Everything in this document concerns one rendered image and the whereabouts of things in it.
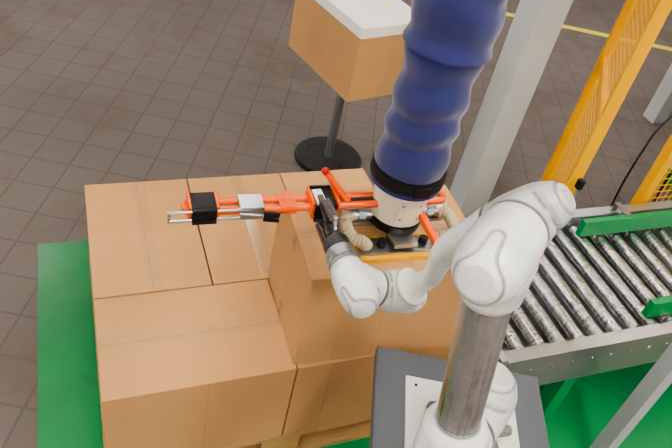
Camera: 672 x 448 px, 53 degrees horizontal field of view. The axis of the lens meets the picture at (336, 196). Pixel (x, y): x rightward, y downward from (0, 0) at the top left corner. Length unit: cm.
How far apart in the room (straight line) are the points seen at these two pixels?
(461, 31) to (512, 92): 174
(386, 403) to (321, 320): 32
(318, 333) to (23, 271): 158
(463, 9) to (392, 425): 110
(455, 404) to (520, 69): 212
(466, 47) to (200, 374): 125
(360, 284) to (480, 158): 198
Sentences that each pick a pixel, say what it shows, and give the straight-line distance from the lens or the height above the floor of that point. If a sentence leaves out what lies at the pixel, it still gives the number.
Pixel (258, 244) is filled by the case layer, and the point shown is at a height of 54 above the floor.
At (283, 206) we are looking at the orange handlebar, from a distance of 192.
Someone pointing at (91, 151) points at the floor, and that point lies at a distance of 390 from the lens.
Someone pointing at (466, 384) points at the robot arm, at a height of 122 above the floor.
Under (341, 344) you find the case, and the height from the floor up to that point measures 63.
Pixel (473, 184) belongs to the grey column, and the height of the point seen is 27.
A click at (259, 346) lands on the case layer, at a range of 226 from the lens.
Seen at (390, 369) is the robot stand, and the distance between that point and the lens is 203.
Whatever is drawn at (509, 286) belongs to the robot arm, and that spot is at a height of 154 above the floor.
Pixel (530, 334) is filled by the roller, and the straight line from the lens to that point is 260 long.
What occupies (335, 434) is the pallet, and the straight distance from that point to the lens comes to 274.
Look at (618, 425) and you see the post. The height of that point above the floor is 28.
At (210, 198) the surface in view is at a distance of 190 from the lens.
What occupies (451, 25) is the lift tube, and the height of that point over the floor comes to 170.
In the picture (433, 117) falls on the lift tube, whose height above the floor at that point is 144.
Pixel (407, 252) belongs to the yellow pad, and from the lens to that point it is 206.
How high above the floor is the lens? 233
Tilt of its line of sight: 39 degrees down
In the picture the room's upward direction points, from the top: 13 degrees clockwise
